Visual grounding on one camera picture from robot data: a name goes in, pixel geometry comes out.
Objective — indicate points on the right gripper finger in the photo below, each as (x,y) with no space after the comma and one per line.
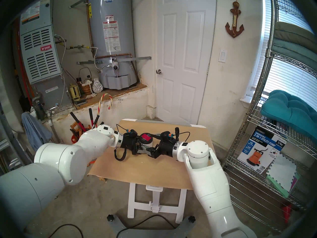
(151,152)
(156,136)

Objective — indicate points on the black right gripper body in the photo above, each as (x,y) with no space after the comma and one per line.
(166,148)

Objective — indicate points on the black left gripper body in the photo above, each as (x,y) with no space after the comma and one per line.
(128,142)

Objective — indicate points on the black lid with red tape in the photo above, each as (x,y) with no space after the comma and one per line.
(146,137)

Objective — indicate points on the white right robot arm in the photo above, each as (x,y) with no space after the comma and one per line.
(210,185)

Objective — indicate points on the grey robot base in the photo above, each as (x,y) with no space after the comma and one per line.
(118,228)

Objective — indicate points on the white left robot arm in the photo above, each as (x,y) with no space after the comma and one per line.
(62,160)

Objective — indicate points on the white platform with wooden top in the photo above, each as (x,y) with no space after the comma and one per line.
(123,103)

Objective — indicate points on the striped candy cane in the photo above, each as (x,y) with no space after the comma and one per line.
(99,104)

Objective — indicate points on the black grip red shaft tool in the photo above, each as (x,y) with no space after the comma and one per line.
(74,116)
(90,113)

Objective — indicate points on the orange plastic bucket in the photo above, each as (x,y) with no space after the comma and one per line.
(74,140)

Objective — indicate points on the crumpled foil lump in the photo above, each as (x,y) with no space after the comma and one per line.
(97,86)

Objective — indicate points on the yellow metal can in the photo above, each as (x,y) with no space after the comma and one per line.
(74,92)

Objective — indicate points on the white pvc pipe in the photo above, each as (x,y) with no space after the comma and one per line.
(55,133)

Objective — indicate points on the black base knob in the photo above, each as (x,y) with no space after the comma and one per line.
(192,219)
(110,218)

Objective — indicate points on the white panel door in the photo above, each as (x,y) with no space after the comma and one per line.
(185,66)

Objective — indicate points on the heater gas control valve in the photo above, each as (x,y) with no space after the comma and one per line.
(115,65)

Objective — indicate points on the copper water pipe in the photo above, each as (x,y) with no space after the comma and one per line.
(114,55)

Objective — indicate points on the blue hanging cloth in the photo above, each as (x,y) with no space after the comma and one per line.
(34,133)

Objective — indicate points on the utility pump box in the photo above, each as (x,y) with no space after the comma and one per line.
(262,145)

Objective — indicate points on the gas line with yellow valve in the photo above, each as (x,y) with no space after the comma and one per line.
(78,46)

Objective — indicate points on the grey water heater tank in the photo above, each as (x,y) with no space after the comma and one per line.
(121,29)

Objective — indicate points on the green foam sheet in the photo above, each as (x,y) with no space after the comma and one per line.
(277,188)

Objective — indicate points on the white zigzag edged paper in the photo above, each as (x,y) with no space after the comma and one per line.
(282,173)

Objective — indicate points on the aluminium step ladder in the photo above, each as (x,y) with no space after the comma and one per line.
(10,160)

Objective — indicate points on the grey bryant furnace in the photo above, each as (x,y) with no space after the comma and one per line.
(39,49)

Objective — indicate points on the teal tufted cushion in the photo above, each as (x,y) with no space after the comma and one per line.
(289,108)

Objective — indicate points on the small red item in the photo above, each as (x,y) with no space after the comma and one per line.
(287,214)

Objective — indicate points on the white window blinds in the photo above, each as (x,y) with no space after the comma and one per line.
(289,78)

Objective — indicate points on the green flat cushion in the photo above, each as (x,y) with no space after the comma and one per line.
(289,50)

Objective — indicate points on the olive flat cushion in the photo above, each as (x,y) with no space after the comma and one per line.
(292,31)

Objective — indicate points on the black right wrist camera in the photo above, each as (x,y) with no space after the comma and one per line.
(165,134)

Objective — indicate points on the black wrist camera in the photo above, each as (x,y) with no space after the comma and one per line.
(131,132)
(165,134)

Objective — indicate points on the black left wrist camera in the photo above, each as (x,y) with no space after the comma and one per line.
(131,132)

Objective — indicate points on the white folding table frame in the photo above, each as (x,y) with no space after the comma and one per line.
(156,202)

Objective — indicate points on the white light switch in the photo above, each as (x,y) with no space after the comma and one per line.
(223,56)

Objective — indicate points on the rusty anchor wall decoration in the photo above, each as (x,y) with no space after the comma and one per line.
(234,29)

